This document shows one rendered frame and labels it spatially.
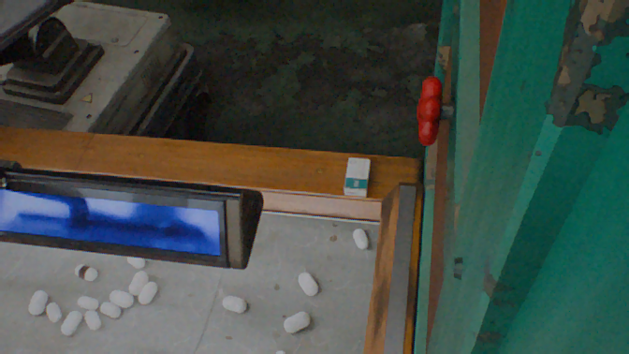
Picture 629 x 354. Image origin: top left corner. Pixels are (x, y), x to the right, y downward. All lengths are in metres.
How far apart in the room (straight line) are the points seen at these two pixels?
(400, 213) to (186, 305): 0.34
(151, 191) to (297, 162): 0.46
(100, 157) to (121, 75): 0.62
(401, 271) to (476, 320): 0.55
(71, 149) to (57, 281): 0.25
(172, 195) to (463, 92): 0.28
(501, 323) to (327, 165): 0.78
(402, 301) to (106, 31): 1.34
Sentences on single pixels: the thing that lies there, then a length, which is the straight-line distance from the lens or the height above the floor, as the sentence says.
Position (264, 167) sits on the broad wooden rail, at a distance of 0.94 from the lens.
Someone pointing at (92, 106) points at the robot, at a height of 0.47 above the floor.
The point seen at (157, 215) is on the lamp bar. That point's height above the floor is 1.09.
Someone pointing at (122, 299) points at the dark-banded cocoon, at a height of 0.76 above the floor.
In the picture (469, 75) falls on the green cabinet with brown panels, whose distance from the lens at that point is 0.34.
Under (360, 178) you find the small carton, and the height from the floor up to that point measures 0.79.
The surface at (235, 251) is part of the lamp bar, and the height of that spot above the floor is 1.07.
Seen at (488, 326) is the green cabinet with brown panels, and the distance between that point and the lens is 0.17.
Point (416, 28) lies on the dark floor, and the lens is 2.37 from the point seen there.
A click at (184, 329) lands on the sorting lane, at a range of 0.86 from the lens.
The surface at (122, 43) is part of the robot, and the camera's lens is 1.75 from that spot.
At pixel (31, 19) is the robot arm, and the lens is 0.97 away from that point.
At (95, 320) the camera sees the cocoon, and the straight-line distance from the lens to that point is 0.89.
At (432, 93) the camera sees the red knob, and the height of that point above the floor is 1.26.
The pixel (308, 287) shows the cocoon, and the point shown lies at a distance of 0.82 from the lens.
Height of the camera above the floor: 1.50
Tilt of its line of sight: 54 degrees down
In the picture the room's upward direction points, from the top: 8 degrees counter-clockwise
